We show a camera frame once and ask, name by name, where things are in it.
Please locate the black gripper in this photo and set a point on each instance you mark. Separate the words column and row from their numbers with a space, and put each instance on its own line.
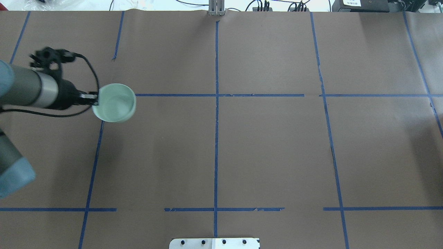
column 65, row 94

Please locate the pale green ceramic bowl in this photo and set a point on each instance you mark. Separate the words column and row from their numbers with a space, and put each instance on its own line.
column 116, row 103

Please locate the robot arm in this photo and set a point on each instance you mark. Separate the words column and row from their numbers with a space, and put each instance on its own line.
column 40, row 89

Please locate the black device with label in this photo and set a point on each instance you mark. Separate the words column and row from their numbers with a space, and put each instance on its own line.
column 360, row 6

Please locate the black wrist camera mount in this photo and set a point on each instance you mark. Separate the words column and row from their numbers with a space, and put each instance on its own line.
column 49, row 61

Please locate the grey metal camera post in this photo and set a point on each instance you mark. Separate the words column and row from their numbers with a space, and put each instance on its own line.
column 216, row 8

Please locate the black cable hub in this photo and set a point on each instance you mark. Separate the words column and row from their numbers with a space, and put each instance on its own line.
column 262, row 6
column 298, row 7

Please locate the white metal base plate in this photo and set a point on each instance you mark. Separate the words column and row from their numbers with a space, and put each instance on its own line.
column 215, row 243

